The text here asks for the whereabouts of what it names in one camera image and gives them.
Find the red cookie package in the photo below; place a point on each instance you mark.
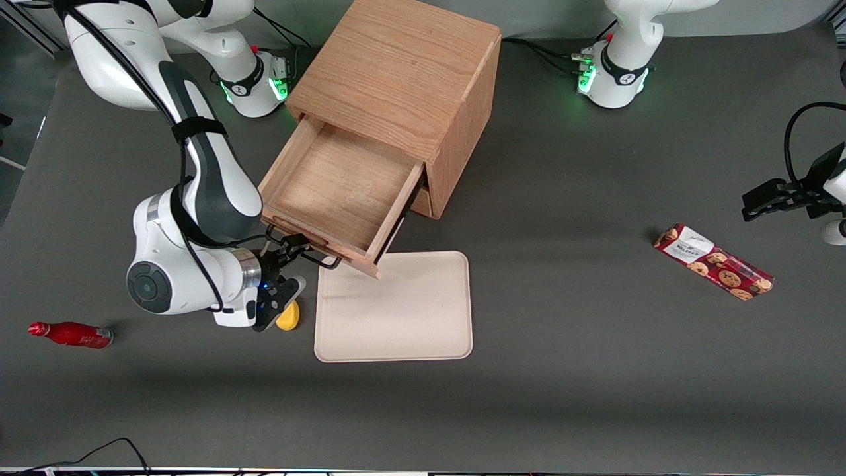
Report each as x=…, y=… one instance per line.
x=717, y=268

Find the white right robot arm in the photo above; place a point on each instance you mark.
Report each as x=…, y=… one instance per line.
x=211, y=192

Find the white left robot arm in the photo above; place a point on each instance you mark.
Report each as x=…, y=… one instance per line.
x=621, y=79

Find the aluminium frame rail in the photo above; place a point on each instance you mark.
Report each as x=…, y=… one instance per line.
x=36, y=33
x=839, y=25

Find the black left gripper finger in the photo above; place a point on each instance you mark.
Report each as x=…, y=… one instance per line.
x=760, y=209
x=767, y=190

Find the yellow lemon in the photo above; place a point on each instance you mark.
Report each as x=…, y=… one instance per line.
x=291, y=320

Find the red bottle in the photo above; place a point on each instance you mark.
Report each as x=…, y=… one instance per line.
x=73, y=334

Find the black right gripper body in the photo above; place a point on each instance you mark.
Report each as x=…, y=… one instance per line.
x=271, y=262

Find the beige plastic tray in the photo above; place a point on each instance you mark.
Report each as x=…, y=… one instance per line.
x=410, y=311

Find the wooden drawer cabinet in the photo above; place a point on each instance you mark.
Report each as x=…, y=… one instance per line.
x=403, y=73

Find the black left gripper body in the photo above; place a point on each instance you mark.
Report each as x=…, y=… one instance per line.
x=812, y=190

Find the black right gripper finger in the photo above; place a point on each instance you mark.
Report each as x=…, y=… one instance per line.
x=297, y=256
x=296, y=240

